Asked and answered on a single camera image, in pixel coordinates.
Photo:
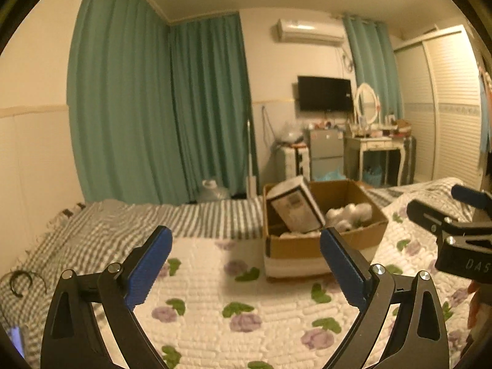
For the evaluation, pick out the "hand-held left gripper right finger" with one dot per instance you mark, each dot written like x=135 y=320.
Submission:
x=344 y=269

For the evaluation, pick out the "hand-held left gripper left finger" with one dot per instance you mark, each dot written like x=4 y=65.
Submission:
x=148 y=273

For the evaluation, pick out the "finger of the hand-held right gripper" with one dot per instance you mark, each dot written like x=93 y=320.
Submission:
x=471 y=196
x=430 y=215

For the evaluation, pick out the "cardboard box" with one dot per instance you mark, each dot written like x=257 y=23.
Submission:
x=307 y=251

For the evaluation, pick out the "plain white sock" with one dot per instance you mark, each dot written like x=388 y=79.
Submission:
x=333 y=217

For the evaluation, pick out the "white product box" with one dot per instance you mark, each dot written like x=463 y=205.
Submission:
x=294 y=205

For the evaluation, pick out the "person's right hand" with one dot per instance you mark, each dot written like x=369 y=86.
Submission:
x=476 y=303

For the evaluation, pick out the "floral quilted bedspread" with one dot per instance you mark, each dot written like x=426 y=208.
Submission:
x=230 y=288

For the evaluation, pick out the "white dressing table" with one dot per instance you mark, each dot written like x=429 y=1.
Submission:
x=374 y=145

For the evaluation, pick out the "hanging clothes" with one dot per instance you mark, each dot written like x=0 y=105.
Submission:
x=486 y=103

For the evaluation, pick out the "blue plastic bag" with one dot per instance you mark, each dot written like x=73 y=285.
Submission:
x=330 y=175

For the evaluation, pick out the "white louvered wardrobe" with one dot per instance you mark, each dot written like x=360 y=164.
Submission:
x=446 y=103

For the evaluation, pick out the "clear water jug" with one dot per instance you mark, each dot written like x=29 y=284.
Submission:
x=213 y=193

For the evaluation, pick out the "white suitcase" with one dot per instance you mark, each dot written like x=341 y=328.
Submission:
x=292 y=163

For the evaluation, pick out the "small silver fridge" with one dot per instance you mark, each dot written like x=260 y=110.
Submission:
x=324 y=150

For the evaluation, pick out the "oval vanity mirror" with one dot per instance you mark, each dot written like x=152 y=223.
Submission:
x=366 y=103

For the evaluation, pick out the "clear plastic bag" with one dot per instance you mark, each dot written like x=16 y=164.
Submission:
x=289 y=132

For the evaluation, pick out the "lit phone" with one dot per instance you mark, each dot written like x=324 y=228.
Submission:
x=16 y=340

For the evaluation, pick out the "light green curtain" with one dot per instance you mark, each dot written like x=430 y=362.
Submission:
x=371 y=57

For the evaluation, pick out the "wide green curtain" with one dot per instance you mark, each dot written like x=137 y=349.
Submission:
x=119 y=92

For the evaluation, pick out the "narrow green curtain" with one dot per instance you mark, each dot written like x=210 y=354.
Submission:
x=211 y=100

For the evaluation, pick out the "white air conditioner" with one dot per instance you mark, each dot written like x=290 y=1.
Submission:
x=309 y=30

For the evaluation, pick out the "black wall television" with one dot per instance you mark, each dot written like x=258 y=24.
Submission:
x=324 y=93

